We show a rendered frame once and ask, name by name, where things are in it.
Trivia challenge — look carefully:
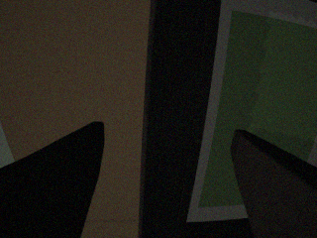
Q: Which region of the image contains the black picture frame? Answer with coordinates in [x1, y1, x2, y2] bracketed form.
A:
[138, 0, 317, 238]

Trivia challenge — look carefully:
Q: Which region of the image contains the brown flat rectangular board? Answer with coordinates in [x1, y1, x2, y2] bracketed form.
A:
[0, 0, 151, 238]

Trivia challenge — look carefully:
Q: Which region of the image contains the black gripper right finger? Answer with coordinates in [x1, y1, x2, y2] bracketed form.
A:
[231, 130, 317, 238]

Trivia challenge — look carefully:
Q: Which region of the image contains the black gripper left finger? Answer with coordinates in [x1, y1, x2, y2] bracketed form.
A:
[0, 122, 106, 238]

